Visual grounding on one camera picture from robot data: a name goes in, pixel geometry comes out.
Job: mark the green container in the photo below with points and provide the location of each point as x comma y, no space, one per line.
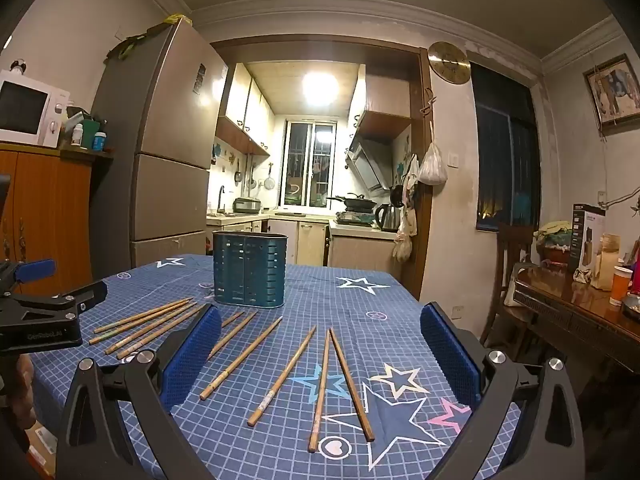
90,132

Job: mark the steel electric kettle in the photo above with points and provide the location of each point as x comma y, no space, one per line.
387,217

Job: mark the long upper kitchen cabinets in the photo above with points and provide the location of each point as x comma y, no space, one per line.
245,110

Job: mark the ceiling light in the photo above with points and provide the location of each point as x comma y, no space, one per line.
320,89

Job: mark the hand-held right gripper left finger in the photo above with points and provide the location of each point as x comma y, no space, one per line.
192,355

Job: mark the dark window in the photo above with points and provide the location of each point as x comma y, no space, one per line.
505,150

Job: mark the wooden chair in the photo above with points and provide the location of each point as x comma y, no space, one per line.
510,245

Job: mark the yellow green cloth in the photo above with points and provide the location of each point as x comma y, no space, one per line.
552,232

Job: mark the orange cardboard box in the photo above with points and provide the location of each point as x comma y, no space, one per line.
42,447

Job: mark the white light switch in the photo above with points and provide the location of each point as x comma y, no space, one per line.
453,159

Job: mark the black wok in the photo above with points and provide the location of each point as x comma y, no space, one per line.
357,202

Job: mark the grey refrigerator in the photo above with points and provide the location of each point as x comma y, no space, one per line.
170,110

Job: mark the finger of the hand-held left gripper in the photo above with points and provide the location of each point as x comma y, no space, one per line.
65,300
35,270

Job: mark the blue star printed tablecloth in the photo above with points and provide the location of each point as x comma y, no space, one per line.
350,310

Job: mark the lower kitchen cabinets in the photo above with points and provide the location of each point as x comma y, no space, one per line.
310,242

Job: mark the rice cooker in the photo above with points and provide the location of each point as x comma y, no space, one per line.
247,205

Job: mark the hanging pan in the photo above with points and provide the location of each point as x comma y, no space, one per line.
269,182

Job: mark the gas stove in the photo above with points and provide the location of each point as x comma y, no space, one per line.
355,218

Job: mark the dark refrigerator sticker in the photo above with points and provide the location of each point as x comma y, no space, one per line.
200,79

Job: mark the kitchen window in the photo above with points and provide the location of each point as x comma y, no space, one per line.
309,165

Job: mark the hanging bags bundle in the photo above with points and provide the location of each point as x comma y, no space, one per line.
406,230

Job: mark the white hanging plastic bag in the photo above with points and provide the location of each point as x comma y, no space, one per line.
432,167

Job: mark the dark wooden side table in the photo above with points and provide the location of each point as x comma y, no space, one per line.
575,305

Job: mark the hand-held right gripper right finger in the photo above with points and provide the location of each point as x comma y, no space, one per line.
450,350

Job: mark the white bottle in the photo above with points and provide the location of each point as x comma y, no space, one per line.
77,135

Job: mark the teal perforated metal utensil holder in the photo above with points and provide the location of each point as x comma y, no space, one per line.
250,270

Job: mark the white microwave oven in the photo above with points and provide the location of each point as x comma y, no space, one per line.
20,107

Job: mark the framed wall picture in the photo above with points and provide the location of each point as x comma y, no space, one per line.
612,90

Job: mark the black cardboard box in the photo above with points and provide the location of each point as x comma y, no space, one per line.
587,240

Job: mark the orange cup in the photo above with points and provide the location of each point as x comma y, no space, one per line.
620,287

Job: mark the short upper kitchen cabinet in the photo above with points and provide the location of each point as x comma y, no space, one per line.
385,105

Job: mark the steel range hood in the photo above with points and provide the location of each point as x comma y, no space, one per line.
367,165

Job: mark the green cloth on refrigerator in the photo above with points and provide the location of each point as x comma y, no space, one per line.
130,45

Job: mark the beige paper bag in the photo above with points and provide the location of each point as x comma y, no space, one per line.
606,265

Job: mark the kitchen faucet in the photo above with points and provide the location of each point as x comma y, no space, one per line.
221,197

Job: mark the wooden cabinet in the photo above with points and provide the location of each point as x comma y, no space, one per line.
50,210

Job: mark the person's left hand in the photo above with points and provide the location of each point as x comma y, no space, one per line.
22,390

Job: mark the gold wall clock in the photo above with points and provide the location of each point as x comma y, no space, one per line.
449,62

